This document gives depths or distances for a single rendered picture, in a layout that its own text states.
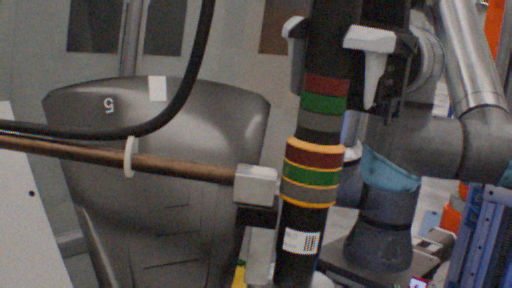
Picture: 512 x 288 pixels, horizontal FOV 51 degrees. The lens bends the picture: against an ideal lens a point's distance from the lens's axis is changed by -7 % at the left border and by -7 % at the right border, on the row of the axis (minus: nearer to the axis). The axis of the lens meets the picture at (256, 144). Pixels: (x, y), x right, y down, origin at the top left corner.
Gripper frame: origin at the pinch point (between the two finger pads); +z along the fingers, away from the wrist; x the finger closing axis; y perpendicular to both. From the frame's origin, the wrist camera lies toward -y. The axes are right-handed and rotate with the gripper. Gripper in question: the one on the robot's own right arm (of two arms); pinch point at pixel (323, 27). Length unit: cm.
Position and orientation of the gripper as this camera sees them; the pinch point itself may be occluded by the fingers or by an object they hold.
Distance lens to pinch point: 39.3
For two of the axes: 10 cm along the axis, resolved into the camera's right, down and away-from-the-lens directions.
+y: -1.4, 9.6, 2.2
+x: -8.8, -2.2, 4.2
